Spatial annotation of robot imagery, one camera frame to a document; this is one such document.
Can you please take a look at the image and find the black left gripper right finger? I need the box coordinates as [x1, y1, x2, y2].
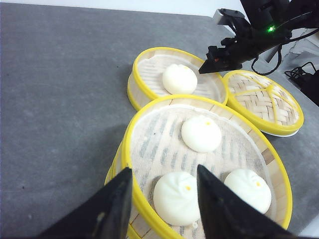
[196, 164, 300, 239]

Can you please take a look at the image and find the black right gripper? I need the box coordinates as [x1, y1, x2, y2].
[199, 19, 292, 74]

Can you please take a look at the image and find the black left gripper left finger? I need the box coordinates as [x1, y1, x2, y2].
[37, 167, 133, 239]

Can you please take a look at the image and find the woven bamboo steamer lid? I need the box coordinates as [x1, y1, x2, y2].
[223, 70, 304, 133]

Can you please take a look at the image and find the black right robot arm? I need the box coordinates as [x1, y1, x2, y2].
[199, 0, 319, 74]

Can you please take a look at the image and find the back left bun three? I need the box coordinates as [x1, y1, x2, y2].
[224, 168, 272, 214]

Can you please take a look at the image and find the single white steamed bun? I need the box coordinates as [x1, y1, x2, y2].
[162, 64, 197, 94]

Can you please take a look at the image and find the back left bun two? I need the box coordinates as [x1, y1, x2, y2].
[153, 171, 200, 226]

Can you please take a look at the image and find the back left bun one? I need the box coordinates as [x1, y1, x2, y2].
[181, 115, 222, 153]

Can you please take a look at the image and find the white steamer liner cloth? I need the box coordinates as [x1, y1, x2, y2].
[129, 104, 277, 227]

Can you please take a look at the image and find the white plate under lid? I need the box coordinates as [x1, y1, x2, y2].
[261, 129, 299, 137]

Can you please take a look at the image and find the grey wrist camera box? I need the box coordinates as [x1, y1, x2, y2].
[212, 8, 245, 26]

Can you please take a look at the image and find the black cables bundle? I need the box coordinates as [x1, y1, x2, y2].
[251, 32, 319, 88]

